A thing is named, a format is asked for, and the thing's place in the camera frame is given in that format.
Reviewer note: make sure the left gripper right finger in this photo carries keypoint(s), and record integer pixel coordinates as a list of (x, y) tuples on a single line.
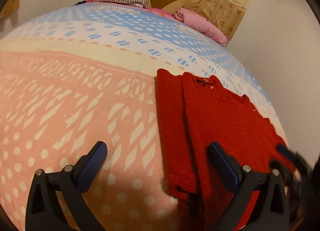
[(270, 212)]

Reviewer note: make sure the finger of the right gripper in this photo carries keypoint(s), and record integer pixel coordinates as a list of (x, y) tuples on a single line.
[(290, 155), (284, 171)]

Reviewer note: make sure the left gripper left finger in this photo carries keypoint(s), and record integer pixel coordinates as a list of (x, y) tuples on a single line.
[(44, 211)]

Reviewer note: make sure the red knitted sweater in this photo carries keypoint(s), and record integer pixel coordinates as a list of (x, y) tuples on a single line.
[(192, 113)]

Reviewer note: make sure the pink blue dotted bedspread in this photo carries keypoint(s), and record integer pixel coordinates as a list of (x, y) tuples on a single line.
[(86, 73)]

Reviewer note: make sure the pink pillow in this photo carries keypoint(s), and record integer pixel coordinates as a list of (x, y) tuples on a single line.
[(201, 25)]

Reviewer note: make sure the beige curtain side window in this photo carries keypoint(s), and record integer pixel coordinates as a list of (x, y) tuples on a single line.
[(9, 8)]

